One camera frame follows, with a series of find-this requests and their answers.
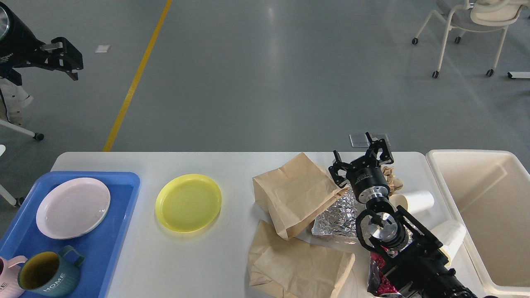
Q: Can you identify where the upper white paper cup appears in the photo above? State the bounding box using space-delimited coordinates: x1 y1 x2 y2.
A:
389 190 435 214

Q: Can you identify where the lower brown paper bag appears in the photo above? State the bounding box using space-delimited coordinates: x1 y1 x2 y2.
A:
247 221 355 298

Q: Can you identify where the upper brown paper bag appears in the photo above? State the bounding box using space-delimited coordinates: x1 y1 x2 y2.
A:
253 153 350 241

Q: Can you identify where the pink plate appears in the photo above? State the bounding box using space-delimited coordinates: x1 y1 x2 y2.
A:
36 177 111 240

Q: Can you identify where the teal green mug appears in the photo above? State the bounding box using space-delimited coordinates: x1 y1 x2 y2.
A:
17 245 85 298

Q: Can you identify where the beige plastic bin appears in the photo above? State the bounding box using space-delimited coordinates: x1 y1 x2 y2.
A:
426 149 530 298

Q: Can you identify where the lower white paper cup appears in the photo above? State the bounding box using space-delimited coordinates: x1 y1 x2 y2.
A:
430 219 466 267

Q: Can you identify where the yellow plastic plate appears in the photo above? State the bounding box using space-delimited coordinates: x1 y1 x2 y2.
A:
155 174 222 233

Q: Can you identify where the pink mug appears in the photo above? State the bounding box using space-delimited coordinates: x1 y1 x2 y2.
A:
0 256 28 298

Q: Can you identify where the red foil snack wrapper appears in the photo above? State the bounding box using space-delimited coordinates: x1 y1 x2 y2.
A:
367 252 400 298

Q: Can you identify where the metal floor socket plate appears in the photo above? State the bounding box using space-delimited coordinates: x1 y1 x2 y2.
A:
349 133 392 148

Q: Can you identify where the white chair leg with caster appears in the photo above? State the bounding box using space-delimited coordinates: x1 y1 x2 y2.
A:
0 119 45 142

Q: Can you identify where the crumpled aluminium foil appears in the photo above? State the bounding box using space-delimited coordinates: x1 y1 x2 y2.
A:
311 189 365 243

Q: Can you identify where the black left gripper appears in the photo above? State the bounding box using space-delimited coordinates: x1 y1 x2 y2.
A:
0 2 84 86

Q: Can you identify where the white paper cup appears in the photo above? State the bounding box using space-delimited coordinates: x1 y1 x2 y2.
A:
389 190 435 214
430 219 466 267

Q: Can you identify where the brown paper bag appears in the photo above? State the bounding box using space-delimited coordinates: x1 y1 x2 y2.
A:
247 221 355 298
253 153 350 241

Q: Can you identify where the crumpled brown paper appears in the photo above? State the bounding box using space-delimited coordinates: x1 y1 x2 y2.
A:
381 166 404 196

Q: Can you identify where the white rolling chair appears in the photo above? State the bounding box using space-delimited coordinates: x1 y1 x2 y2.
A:
411 0 529 79

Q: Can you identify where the white polka-dot cloth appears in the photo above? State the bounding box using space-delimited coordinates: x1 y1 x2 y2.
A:
0 79 34 127

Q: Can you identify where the blue plastic tray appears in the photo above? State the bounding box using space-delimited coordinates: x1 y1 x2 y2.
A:
0 171 140 298

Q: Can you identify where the white bar on floor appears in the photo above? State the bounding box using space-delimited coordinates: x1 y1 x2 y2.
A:
507 71 530 79

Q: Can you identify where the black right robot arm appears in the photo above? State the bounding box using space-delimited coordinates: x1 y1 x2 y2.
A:
329 132 475 298

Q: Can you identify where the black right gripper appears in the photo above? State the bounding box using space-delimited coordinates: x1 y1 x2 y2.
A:
329 132 394 205

